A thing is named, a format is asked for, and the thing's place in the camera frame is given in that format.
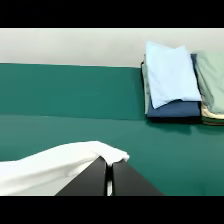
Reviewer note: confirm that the white garment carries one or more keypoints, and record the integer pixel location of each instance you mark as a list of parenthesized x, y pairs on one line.
[(50, 166)]

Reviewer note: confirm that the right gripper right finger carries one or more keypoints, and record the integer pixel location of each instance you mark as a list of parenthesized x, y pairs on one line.
[(128, 181)]

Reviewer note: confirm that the cream garment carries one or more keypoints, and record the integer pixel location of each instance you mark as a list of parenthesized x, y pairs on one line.
[(211, 115)]

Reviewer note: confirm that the pale green garment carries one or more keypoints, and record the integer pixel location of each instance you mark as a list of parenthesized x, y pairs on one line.
[(212, 80)]

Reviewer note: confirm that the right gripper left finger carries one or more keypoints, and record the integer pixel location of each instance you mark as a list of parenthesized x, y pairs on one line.
[(90, 182)]

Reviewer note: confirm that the light blue garment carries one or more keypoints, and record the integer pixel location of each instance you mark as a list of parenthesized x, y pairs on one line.
[(170, 75)]

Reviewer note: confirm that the grey-green garment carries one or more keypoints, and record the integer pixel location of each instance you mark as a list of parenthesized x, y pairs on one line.
[(145, 88)]

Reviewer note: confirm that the dark blue garment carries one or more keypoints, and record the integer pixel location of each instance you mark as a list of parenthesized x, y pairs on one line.
[(175, 110)]

